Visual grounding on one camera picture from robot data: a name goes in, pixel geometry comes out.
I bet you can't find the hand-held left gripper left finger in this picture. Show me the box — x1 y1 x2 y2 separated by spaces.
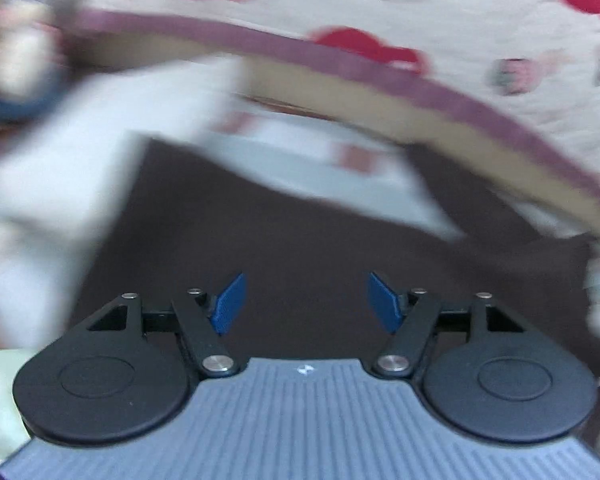
87 272 248 380

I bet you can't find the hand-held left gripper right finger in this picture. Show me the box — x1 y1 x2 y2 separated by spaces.
367 272 526 380

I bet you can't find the brown knitted sweater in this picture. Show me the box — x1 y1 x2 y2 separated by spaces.
67 137 600 396

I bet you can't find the checkered dog print rug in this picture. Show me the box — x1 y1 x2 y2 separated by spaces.
200 105 466 241

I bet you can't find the cream folded garment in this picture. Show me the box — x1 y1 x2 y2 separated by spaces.
0 55 253 351

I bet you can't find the bear print bedspread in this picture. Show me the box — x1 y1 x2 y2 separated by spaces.
75 0 600 201

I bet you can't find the grey plush rabbit toy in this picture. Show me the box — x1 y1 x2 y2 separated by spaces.
0 0 81 126

